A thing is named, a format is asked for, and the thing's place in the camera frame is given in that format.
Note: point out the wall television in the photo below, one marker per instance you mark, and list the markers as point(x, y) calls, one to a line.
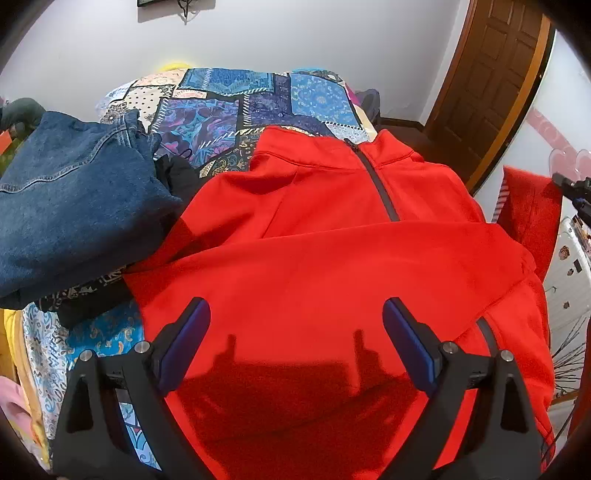
point(147, 2)

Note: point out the yellow foam tube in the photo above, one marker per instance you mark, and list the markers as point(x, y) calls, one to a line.
point(173, 67)

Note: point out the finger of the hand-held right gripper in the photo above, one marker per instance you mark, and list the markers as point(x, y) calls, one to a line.
point(570, 187)

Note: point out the pink cloth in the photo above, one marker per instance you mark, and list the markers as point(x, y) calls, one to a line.
point(14, 410)

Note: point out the dark green cloth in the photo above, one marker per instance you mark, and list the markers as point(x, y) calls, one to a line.
point(21, 113)

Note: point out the dried twigs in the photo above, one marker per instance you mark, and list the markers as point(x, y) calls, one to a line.
point(570, 360)

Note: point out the red cloth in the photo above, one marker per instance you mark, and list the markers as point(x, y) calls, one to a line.
point(531, 217)

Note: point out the black garment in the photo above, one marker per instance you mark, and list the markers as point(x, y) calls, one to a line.
point(182, 177)

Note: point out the orange box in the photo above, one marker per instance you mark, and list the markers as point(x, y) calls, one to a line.
point(3, 142)

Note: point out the red zip jacket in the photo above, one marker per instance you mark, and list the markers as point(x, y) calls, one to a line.
point(323, 258)

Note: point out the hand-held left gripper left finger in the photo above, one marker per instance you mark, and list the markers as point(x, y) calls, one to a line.
point(187, 337)

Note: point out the patchwork printed bedspread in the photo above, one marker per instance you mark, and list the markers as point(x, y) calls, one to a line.
point(240, 115)

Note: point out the brown wooden door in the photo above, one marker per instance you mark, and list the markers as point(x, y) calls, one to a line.
point(494, 78)

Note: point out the blue denim jeans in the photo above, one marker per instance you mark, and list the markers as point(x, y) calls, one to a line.
point(69, 198)

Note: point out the white cabinet with stickers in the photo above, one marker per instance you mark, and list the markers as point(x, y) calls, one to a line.
point(565, 281)

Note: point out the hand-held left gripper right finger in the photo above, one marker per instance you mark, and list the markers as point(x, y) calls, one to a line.
point(408, 339)

